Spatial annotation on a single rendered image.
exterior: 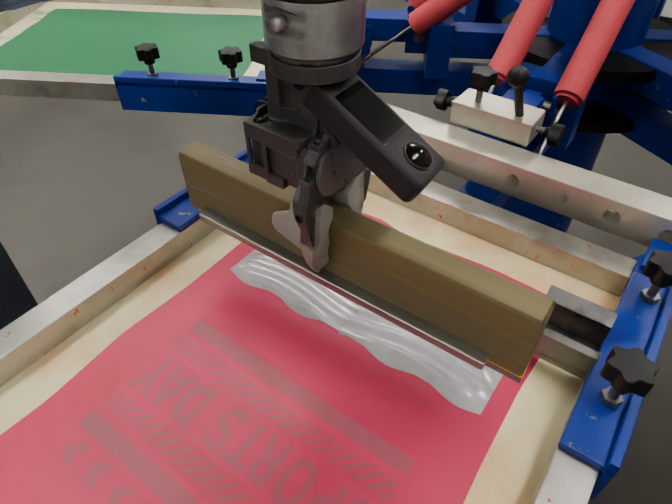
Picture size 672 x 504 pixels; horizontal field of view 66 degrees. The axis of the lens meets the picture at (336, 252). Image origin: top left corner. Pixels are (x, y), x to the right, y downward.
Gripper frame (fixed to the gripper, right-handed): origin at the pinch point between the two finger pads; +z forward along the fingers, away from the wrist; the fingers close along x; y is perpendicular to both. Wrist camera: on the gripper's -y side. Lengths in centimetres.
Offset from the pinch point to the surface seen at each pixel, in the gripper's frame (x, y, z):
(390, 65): -73, 37, 17
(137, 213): -62, 153, 110
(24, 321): 21.1, 27.9, 10.2
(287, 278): -3.3, 10.1, 12.9
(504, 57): -57, 6, 1
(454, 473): 6.5, -18.8, 13.5
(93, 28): -42, 107, 14
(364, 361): 1.0, -4.8, 13.6
